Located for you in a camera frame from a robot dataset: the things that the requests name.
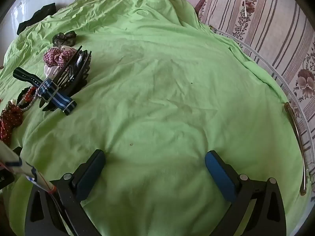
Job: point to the striped floral sofa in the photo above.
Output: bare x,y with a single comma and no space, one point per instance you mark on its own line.
270,24

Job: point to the brass metal bar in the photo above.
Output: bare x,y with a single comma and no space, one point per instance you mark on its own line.
296,137

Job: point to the red dotted scrunchie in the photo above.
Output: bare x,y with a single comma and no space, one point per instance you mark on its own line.
11,120

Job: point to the black hair claw clip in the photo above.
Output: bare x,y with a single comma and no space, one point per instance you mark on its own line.
73,78

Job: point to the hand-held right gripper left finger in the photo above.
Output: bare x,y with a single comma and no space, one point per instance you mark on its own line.
91,174

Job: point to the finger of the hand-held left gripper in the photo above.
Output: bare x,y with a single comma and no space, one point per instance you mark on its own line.
17,150

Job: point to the white dotted scrunchie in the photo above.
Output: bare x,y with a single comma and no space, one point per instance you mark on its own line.
50,70

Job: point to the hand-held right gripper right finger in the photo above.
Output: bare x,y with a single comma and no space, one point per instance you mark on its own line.
219,174

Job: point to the green bedsheet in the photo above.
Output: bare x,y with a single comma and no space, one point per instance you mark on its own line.
160,91

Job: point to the dark green scrunchie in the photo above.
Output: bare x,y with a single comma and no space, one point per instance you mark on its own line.
62,38

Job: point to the black cloth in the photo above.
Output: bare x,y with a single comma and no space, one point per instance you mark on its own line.
37,17

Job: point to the red plaid scrunchie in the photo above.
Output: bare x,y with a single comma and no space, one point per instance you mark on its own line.
55,56

